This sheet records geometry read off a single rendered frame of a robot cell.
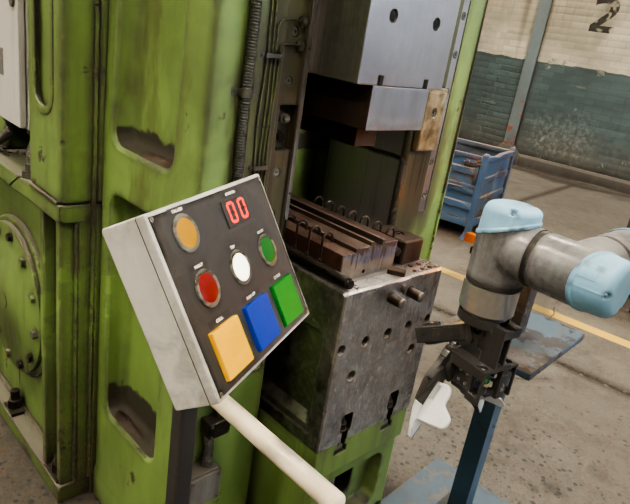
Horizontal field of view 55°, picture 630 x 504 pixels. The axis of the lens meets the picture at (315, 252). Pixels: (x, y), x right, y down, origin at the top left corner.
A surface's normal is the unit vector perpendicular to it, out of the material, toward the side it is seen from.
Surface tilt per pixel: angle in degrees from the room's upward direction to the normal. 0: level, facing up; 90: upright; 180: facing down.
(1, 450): 0
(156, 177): 89
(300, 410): 42
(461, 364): 90
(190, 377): 90
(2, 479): 0
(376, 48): 90
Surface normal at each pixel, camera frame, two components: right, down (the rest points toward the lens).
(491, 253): -0.70, 0.19
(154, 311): -0.36, 0.28
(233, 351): 0.87, -0.24
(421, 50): 0.68, 0.35
